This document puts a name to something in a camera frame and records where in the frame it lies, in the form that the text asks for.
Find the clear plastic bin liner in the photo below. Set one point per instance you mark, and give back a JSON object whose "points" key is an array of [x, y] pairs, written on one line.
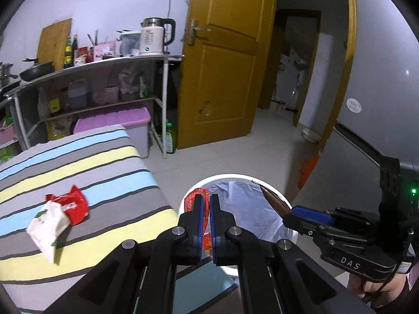
{"points": [[242, 209]]}

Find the clear water jug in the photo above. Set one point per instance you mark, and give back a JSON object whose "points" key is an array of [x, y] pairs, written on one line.
{"points": [[129, 44]]}

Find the yellow door frame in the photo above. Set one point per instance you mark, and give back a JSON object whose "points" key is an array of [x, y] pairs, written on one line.
{"points": [[348, 55]]}

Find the steel steamer pot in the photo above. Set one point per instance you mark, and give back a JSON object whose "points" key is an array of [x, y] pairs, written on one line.
{"points": [[6, 75]]}

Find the pink utensil holder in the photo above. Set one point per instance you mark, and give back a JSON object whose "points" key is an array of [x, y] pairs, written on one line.
{"points": [[105, 50]]}

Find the yellow oil bottle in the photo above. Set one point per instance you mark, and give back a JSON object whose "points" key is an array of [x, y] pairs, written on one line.
{"points": [[55, 106]]}

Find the white round sticker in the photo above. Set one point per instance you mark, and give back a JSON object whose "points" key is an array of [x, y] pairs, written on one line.
{"points": [[354, 105]]}

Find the red printed snack wrapper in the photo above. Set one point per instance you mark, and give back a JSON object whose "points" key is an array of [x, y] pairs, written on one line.
{"points": [[190, 202]]}

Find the orange plastic object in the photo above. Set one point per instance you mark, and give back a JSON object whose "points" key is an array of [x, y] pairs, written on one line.
{"points": [[307, 170]]}

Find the brown snack wrapper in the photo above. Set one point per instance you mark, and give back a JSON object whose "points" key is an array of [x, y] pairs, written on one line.
{"points": [[276, 201]]}

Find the white electric kettle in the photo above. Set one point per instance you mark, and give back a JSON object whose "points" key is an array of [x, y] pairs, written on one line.
{"points": [[152, 41]]}

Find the crumpled plastic bags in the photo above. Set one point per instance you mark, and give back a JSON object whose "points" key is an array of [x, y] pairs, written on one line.
{"points": [[128, 81]]}

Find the person's right forearm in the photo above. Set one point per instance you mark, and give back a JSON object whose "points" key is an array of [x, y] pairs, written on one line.
{"points": [[401, 302]]}

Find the white plastic bottle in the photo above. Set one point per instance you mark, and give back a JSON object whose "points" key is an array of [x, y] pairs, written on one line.
{"points": [[43, 104]]}

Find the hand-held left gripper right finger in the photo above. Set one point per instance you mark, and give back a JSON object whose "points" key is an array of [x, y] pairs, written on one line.
{"points": [[214, 217]]}

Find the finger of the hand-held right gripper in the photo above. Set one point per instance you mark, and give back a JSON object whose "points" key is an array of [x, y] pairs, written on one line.
{"points": [[311, 212], [304, 225]]}

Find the large metal shelf unit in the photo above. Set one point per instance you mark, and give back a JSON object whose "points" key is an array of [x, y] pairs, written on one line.
{"points": [[98, 65]]}

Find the green label sauce bottle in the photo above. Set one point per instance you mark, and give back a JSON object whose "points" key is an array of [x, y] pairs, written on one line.
{"points": [[68, 55]]}

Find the storage box with pink lid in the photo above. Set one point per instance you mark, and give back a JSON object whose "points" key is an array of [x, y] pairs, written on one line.
{"points": [[111, 117]]}

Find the white trash bin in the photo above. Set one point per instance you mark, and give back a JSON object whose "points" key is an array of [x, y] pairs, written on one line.
{"points": [[226, 177]]}

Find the pink lidded container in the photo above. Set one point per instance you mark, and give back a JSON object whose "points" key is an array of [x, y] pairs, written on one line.
{"points": [[112, 94]]}

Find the green plastic bottle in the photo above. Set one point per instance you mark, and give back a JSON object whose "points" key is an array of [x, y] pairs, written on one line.
{"points": [[170, 139]]}

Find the black frying pan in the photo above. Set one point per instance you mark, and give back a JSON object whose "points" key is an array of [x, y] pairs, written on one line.
{"points": [[37, 71]]}

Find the dark liquid jug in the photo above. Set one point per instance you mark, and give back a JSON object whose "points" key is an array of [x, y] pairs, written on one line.
{"points": [[78, 95]]}

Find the pink basket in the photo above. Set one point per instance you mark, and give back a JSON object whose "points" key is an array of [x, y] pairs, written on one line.
{"points": [[6, 134]]}

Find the person's right hand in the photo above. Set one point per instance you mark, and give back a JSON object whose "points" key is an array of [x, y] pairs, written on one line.
{"points": [[370, 287]]}

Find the red snack packet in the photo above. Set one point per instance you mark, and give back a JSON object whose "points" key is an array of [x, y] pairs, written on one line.
{"points": [[77, 209]]}

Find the dark sauce bottle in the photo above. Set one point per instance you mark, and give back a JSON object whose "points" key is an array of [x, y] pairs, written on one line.
{"points": [[75, 47]]}

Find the wooden cutting board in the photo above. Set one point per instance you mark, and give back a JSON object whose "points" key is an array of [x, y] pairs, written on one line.
{"points": [[52, 44]]}

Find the yellow food bag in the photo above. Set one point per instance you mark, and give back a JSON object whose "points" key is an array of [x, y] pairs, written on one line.
{"points": [[58, 130]]}

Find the striped cloth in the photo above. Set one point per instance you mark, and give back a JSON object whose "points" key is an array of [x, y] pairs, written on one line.
{"points": [[98, 176]]}

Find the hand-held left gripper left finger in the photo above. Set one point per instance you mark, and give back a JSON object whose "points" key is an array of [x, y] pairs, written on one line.
{"points": [[201, 217]]}

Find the white plastic bags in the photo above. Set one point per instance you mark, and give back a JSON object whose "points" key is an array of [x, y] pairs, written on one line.
{"points": [[293, 75]]}

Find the white snack packet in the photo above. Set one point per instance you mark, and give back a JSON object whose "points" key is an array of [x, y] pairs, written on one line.
{"points": [[45, 229]]}

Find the red sauce jar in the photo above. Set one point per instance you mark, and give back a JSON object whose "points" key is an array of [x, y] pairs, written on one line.
{"points": [[83, 55]]}

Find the yellow wooden door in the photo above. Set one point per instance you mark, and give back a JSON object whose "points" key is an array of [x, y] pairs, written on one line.
{"points": [[226, 72]]}

